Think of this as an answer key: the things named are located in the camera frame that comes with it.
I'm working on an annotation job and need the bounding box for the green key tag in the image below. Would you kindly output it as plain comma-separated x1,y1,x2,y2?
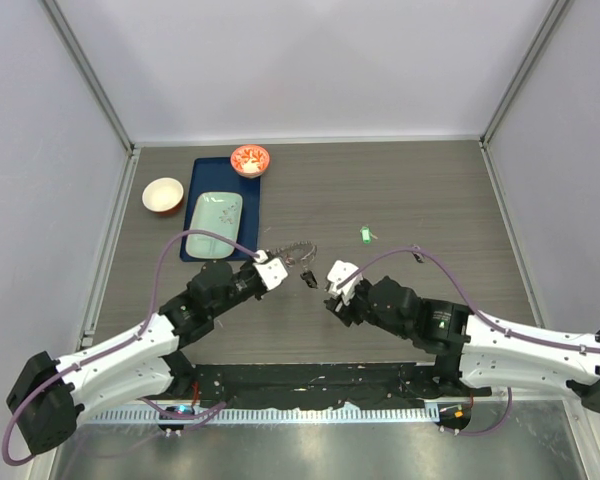
360,226,376,244

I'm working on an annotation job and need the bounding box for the light green rectangular plate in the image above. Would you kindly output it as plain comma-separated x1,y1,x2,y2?
185,192,243,260

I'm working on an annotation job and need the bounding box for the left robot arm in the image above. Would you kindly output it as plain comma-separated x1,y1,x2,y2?
6,259,288,456

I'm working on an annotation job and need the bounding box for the slotted cable duct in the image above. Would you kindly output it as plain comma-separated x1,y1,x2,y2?
87,403,439,426

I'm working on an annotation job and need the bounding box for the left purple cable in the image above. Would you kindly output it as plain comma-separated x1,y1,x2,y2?
0,229,266,467

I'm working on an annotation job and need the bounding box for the blue tray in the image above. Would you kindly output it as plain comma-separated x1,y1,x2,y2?
180,157,260,262

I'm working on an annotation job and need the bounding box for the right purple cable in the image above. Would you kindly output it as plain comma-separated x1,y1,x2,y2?
337,246,600,359

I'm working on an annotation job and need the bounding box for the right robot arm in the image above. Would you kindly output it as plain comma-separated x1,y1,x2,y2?
325,274,600,414

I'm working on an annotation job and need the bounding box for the red patterned bowl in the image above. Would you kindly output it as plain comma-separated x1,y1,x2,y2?
230,144,270,178

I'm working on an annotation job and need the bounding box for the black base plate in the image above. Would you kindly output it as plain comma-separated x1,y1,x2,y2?
192,362,492,411

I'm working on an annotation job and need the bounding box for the purple cable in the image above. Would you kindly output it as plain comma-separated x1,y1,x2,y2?
0,229,266,467
337,246,600,359

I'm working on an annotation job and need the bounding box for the metal disc key organizer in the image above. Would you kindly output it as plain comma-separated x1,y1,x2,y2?
271,241,317,268

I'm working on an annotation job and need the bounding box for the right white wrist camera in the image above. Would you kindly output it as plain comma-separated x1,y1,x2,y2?
326,260,363,305

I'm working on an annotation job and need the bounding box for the black-head key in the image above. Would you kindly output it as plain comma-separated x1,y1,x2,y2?
411,245,424,264
300,270,318,289

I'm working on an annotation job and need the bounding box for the white and red bowl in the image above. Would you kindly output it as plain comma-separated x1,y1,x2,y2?
141,177,184,216

